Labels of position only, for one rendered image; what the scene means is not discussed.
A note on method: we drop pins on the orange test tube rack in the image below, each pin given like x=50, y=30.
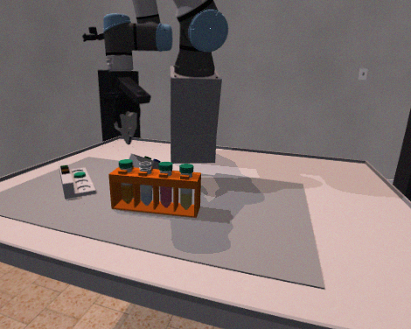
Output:
x=154, y=179

